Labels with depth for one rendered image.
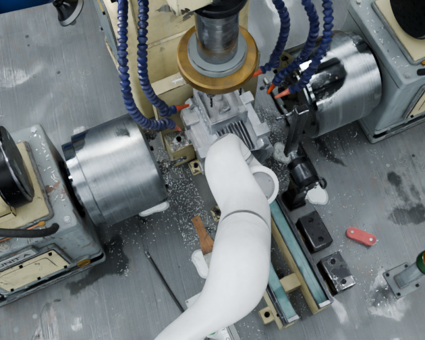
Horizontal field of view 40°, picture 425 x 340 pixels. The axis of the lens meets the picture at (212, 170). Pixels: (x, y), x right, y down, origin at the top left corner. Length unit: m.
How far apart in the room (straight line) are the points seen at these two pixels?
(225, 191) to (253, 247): 0.23
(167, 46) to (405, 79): 0.61
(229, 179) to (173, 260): 0.65
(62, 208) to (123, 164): 0.17
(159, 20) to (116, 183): 0.41
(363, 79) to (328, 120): 0.13
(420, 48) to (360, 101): 0.20
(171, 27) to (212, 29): 0.36
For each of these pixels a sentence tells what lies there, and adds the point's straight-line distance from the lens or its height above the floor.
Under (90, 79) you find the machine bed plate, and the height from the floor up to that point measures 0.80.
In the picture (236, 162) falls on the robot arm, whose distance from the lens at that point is 1.07.
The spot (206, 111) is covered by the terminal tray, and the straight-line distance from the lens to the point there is 1.47.
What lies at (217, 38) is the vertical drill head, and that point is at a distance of 1.17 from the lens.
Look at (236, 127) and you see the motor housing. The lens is 1.48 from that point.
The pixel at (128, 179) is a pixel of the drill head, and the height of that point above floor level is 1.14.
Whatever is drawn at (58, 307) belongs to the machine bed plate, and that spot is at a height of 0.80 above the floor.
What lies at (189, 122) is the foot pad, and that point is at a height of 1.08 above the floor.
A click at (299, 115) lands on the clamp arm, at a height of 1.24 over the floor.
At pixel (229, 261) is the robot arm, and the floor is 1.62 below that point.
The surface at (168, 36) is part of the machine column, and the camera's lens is 1.52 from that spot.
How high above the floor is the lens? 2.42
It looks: 69 degrees down
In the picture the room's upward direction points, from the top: 2 degrees counter-clockwise
